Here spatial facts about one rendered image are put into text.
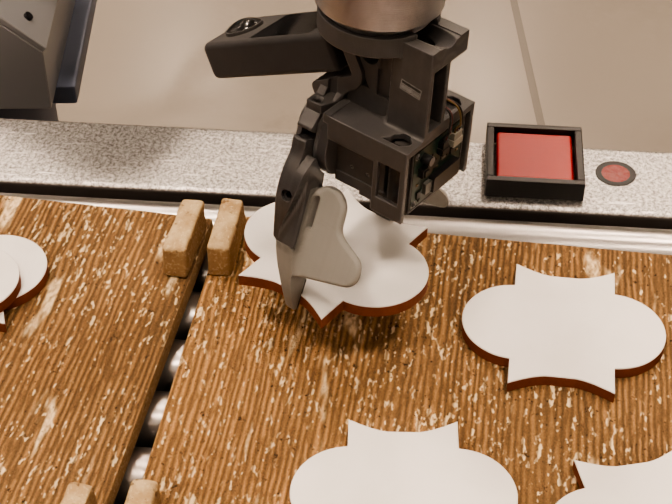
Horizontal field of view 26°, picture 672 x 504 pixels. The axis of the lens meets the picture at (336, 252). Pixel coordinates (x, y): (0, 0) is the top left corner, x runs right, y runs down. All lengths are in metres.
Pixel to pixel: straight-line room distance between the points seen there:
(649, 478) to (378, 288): 0.21
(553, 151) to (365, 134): 0.35
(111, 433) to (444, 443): 0.21
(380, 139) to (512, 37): 2.21
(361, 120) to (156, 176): 0.34
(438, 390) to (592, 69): 2.05
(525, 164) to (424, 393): 0.27
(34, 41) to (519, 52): 1.82
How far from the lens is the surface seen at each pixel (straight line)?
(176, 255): 1.02
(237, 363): 0.97
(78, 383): 0.97
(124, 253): 1.06
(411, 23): 0.81
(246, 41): 0.90
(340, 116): 0.86
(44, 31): 1.31
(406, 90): 0.83
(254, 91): 2.86
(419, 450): 0.90
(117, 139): 1.20
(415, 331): 0.99
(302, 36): 0.87
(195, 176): 1.16
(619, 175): 1.17
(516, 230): 1.10
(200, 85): 2.89
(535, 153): 1.16
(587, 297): 1.01
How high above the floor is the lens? 1.62
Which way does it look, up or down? 41 degrees down
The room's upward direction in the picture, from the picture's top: straight up
